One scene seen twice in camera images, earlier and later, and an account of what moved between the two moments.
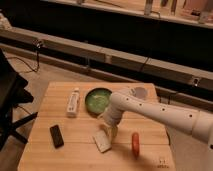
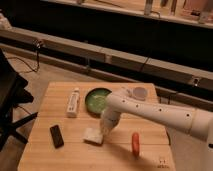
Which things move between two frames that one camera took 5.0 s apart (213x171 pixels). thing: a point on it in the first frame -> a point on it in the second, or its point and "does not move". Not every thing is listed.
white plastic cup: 140,92 does not move
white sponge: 102,141 -> 93,136
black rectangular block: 56,136 does not move
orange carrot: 135,144 does not move
